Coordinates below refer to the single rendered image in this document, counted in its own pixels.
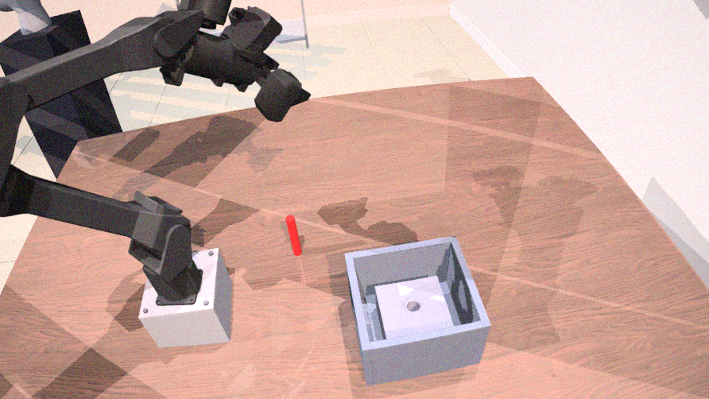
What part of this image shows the red peg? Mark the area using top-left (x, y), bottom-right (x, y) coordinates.
top-left (286, 215), bottom-right (302, 256)

